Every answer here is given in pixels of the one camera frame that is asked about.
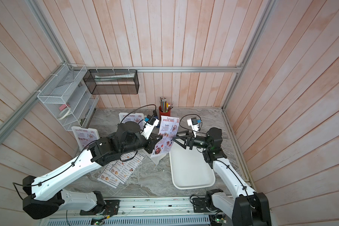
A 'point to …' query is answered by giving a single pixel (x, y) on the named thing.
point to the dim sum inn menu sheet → (107, 177)
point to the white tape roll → (63, 113)
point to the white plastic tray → (190, 169)
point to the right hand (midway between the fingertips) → (174, 138)
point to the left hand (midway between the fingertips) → (160, 140)
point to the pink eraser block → (62, 107)
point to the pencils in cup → (165, 106)
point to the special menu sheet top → (84, 136)
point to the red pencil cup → (162, 113)
